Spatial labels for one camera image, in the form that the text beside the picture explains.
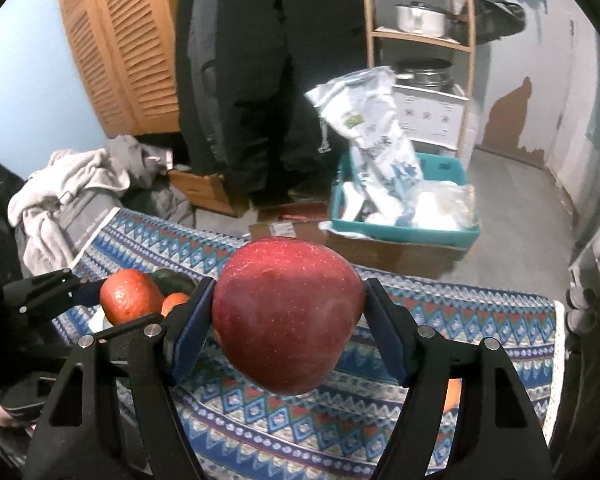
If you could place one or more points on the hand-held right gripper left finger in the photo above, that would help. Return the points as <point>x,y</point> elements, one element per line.
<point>195,330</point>

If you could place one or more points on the orange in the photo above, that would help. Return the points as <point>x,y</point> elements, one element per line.
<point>452,395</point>
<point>173,303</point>
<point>130,300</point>

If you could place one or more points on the cardboard box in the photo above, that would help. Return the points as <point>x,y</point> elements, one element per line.
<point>395,260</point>

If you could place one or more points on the clear plastic bag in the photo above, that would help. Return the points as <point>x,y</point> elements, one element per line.
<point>445,205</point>

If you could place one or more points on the white cooking pot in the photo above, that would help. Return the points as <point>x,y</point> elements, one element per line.
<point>420,20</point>

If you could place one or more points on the white storage basket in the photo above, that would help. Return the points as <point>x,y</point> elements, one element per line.
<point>430,115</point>

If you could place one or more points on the flattened cardboard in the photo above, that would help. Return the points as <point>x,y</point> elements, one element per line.
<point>285,225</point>

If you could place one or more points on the grey clothes pile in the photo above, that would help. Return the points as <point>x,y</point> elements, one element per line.
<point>55,185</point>

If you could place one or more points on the white printed rice bag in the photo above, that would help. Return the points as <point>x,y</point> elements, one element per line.
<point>370,110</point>

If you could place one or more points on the black hanging coat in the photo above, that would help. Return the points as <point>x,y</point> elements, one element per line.
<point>260,85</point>

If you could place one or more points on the person's left hand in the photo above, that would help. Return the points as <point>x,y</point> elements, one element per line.
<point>12,417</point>

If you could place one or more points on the wooden louvre door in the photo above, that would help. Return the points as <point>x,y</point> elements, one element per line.
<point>130,50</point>

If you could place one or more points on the round metal steamer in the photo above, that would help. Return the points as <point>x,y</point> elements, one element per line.
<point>425,77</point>

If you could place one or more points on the teal plastic crate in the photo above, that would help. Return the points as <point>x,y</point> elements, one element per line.
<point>405,234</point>

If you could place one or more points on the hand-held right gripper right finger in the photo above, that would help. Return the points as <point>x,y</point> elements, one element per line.
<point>385,330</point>

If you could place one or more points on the white plate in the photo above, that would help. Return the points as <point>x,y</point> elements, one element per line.
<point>102,321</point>

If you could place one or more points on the hanging dark clothes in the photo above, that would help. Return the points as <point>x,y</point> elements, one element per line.
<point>500,20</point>

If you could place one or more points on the large red apple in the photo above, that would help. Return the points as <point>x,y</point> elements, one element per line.
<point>285,310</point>

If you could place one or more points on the blue patterned tablecloth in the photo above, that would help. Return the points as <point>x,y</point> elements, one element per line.
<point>455,305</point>

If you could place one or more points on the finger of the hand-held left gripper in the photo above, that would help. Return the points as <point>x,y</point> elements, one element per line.
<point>87,294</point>

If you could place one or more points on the wooden shelf rack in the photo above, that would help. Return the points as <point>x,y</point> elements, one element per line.
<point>420,39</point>

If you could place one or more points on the dark green fruit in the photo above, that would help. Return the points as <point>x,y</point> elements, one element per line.
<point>175,282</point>

